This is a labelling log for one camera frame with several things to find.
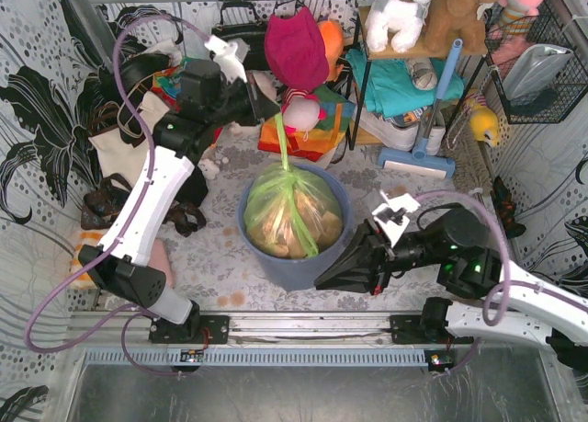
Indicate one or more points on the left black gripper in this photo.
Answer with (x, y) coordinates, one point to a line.
(253, 105)

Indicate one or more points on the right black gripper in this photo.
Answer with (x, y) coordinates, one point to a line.
(373, 260)

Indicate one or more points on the blue trash bin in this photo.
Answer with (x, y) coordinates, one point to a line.
(297, 274)

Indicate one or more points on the green trash bag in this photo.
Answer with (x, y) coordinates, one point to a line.
(290, 212)

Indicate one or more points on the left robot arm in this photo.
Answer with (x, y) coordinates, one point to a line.
(119, 264)

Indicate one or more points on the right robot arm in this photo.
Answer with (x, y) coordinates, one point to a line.
(459, 244)

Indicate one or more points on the colorful patterned bag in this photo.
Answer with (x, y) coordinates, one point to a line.
(166, 84)

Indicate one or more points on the brown patterned bag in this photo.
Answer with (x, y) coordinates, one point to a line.
(102, 207)

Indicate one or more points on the cream plush sheep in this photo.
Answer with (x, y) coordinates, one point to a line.
(239, 101)

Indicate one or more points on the pink white plush toy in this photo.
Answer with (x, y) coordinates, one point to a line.
(301, 111)

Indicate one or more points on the rainbow striped cloth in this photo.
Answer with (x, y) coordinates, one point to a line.
(328, 133)

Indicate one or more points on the black leather handbag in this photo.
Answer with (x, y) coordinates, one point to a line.
(252, 32)

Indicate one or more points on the orange plush toy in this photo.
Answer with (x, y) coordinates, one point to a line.
(333, 39)

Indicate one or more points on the wooden metal shelf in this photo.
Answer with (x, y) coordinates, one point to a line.
(359, 88)

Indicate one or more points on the black cloth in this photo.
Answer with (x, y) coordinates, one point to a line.
(194, 190)

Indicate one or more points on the blue floor sweeper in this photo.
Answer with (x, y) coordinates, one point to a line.
(418, 160)

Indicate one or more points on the teal folded cloth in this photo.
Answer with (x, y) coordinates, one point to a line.
(390, 90)

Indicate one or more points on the metal pole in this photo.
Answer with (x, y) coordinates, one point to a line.
(482, 197)

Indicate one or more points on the grey sneaker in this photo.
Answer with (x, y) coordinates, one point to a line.
(422, 73)

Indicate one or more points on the white plush dog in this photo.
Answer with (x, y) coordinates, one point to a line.
(396, 24)

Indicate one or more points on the pink eyeglass case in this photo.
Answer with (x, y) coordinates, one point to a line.
(160, 260)

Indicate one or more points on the yellow plush duck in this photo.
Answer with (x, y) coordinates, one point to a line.
(483, 121)

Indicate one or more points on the brown teddy bear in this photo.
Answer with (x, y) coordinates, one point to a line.
(462, 18)

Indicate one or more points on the orange checkered towel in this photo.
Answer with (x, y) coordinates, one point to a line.
(81, 258)

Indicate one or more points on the silver foil pouch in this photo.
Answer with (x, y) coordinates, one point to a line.
(535, 69)

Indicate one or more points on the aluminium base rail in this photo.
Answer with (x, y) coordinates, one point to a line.
(364, 339)

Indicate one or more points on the black wire basket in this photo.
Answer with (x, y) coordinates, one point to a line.
(554, 103)

